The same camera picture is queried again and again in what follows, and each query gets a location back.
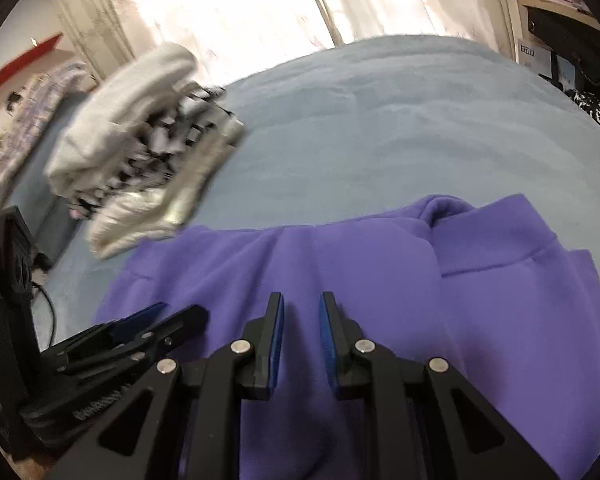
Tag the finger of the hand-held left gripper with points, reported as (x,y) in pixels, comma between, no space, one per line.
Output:
(140,317)
(180,322)

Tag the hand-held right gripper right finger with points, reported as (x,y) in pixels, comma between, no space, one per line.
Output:
(327,340)

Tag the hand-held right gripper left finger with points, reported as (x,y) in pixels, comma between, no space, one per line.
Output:
(275,340)

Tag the purple hoodie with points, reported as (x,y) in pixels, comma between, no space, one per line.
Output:
(480,335)

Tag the silver puffer jacket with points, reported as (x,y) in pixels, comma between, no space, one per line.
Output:
(145,220)

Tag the black and white striped garment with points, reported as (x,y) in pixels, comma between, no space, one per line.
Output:
(180,130)

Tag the light grey sweater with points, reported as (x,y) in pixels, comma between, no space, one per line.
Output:
(115,105)

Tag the grey-blue bed blanket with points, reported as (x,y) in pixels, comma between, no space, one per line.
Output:
(380,125)

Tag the purple and white plaid cloth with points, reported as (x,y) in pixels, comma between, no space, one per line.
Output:
(40,110)

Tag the cream floral curtain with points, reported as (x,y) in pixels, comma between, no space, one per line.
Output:
(230,5)

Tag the white printed box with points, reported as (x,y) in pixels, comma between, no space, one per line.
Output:
(532,57)

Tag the black and white patterned cloth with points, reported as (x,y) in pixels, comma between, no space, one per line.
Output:
(597,110)

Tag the black object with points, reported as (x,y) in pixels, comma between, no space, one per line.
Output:
(555,25)

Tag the red wall shelf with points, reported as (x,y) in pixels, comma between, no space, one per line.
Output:
(15,75)

